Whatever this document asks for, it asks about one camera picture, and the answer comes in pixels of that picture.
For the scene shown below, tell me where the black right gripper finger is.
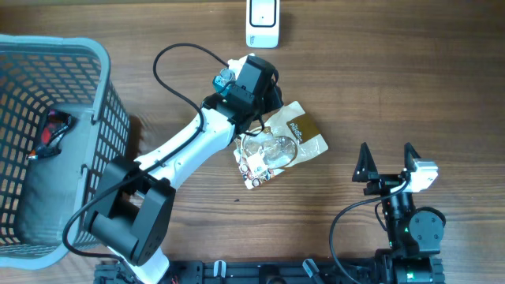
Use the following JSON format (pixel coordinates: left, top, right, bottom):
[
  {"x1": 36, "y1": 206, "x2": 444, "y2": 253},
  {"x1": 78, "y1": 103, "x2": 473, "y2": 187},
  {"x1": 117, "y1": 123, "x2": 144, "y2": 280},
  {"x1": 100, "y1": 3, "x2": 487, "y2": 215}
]
[
  {"x1": 352, "y1": 142, "x2": 378, "y2": 182},
  {"x1": 404, "y1": 142, "x2": 420, "y2": 171}
]

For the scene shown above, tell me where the blue mouthwash bottle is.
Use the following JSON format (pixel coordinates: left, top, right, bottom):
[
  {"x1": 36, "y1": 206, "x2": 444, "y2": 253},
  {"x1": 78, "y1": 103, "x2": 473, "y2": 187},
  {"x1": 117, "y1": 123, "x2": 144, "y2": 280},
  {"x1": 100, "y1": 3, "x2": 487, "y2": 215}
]
[{"x1": 212, "y1": 68, "x2": 236, "y2": 95}]

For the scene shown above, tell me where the brown snack pouch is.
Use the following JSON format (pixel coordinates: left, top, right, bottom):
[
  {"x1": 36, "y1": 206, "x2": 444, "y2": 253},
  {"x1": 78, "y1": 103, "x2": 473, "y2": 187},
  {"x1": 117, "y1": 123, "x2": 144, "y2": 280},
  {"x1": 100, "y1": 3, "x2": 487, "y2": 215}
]
[{"x1": 234, "y1": 101, "x2": 328, "y2": 189}]

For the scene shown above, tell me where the black red snack packet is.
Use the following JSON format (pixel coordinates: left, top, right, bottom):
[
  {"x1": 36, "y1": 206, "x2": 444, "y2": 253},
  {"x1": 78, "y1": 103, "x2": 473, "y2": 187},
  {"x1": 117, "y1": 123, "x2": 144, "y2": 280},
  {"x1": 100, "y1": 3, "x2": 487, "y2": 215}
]
[{"x1": 26, "y1": 109, "x2": 77, "y2": 160}]

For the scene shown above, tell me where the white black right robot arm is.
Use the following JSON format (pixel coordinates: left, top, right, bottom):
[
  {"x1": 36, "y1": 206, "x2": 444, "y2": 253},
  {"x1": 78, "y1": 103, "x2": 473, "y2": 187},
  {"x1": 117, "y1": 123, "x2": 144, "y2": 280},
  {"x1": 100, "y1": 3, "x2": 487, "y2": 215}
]
[{"x1": 352, "y1": 143, "x2": 446, "y2": 284}]

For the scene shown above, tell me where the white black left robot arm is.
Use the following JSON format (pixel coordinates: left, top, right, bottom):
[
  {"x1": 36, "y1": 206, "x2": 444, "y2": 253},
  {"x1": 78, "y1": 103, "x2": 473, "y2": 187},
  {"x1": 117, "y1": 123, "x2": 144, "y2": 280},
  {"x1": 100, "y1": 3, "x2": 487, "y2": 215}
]
[{"x1": 84, "y1": 55, "x2": 282, "y2": 283}]

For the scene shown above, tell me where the white barcode scanner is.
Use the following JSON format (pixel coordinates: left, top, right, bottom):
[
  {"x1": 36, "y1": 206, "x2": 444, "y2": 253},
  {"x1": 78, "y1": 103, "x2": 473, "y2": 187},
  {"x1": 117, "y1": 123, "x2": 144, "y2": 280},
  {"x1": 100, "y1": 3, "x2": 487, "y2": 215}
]
[{"x1": 245, "y1": 0, "x2": 280, "y2": 49}]

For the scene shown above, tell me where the grey plastic basket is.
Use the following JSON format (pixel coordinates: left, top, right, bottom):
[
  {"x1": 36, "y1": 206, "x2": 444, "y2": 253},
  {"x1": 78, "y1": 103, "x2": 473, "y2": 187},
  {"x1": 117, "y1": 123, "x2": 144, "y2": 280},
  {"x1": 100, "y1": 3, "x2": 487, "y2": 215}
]
[{"x1": 1, "y1": 35, "x2": 130, "y2": 270}]

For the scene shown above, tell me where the black mounting rail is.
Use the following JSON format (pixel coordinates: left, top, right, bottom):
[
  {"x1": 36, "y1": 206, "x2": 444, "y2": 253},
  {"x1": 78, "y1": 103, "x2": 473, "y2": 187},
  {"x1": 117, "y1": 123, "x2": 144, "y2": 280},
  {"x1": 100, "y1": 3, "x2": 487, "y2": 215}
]
[{"x1": 93, "y1": 258, "x2": 446, "y2": 284}]

